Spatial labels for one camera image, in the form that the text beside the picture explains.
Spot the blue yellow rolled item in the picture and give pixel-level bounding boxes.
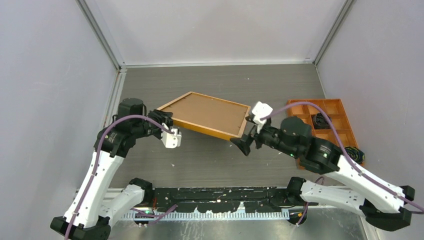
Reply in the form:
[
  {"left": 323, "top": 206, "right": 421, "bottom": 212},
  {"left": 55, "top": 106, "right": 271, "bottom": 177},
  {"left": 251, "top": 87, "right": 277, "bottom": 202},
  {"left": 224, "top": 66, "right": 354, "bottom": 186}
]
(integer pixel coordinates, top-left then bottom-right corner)
[{"left": 344, "top": 146, "right": 365, "bottom": 164}]

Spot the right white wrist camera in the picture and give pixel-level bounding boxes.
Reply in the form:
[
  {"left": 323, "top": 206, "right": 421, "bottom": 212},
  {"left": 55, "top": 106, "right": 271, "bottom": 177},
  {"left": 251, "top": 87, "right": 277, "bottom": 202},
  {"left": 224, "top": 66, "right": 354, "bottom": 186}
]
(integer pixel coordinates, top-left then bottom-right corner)
[{"left": 245, "top": 101, "right": 273, "bottom": 133}]

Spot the orange wooden picture frame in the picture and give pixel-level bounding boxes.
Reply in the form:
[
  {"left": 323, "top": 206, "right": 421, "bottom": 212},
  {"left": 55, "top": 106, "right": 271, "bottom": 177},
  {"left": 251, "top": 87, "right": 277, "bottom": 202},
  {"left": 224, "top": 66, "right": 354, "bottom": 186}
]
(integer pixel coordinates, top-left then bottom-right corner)
[{"left": 155, "top": 91, "right": 252, "bottom": 142}]

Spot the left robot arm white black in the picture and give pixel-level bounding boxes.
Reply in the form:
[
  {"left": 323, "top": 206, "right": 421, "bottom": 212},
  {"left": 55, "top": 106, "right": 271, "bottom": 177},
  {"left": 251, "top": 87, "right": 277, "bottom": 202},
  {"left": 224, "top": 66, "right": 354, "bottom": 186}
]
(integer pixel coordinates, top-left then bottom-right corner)
[{"left": 50, "top": 98, "right": 182, "bottom": 240}]

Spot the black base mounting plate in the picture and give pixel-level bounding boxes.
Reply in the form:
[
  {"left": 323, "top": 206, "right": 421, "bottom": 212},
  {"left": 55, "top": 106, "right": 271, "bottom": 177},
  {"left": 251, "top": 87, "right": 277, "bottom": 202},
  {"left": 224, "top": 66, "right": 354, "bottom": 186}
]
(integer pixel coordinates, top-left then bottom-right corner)
[{"left": 141, "top": 186, "right": 305, "bottom": 214}]

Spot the black rolled item in tray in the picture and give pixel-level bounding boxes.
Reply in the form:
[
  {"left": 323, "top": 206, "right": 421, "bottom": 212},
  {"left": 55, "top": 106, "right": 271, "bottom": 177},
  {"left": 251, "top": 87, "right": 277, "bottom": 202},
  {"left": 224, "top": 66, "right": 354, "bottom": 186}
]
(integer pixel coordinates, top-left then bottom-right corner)
[{"left": 311, "top": 113, "right": 331, "bottom": 130}]

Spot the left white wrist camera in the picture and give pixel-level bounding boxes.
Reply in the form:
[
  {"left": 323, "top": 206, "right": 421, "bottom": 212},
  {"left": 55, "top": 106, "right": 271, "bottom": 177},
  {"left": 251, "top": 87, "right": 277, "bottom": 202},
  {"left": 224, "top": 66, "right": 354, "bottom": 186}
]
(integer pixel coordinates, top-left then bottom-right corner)
[{"left": 161, "top": 123, "right": 182, "bottom": 149}]

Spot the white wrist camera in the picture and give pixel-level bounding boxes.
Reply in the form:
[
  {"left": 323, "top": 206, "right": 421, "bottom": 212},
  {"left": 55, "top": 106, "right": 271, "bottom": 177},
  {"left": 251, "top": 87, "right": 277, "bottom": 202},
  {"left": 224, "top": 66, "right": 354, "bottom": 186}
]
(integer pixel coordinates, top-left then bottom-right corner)
[
  {"left": 245, "top": 101, "right": 273, "bottom": 133},
  {"left": 161, "top": 123, "right": 182, "bottom": 149}
]

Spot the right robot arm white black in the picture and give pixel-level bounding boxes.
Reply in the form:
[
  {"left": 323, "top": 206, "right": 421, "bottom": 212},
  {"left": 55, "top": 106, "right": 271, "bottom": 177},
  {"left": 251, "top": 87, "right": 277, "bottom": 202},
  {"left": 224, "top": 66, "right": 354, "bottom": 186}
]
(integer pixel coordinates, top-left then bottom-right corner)
[{"left": 231, "top": 116, "right": 415, "bottom": 232}]

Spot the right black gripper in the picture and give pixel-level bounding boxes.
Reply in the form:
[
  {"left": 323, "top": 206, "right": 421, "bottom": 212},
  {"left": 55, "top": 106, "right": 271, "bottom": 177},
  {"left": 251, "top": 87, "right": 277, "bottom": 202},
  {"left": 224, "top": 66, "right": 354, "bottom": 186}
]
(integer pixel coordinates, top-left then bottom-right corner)
[{"left": 230, "top": 117, "right": 299, "bottom": 158}]

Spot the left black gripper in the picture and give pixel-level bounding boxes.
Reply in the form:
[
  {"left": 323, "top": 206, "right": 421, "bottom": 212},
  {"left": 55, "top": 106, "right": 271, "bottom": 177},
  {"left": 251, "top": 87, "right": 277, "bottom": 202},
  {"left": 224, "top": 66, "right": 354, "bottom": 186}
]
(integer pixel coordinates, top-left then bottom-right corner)
[{"left": 132, "top": 109, "right": 173, "bottom": 140}]

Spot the orange wooden compartment tray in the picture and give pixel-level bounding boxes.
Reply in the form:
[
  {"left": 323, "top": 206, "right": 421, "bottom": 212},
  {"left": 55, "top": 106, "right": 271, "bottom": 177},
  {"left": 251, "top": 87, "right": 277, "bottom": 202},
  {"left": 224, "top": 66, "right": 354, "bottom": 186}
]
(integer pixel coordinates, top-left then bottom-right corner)
[{"left": 286, "top": 99, "right": 359, "bottom": 149}]

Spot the brown cardboard backing board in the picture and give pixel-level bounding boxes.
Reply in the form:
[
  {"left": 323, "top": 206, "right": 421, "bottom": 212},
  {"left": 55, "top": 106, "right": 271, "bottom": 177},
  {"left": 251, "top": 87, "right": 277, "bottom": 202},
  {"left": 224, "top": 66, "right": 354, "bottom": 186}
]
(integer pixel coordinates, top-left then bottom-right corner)
[{"left": 160, "top": 93, "right": 249, "bottom": 137}]

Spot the aluminium rail at front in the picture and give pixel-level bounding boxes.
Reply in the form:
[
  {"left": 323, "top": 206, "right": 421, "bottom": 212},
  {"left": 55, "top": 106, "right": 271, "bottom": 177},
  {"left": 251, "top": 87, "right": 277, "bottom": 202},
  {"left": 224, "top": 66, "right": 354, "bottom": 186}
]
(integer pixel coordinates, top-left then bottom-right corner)
[{"left": 70, "top": 186, "right": 371, "bottom": 222}]

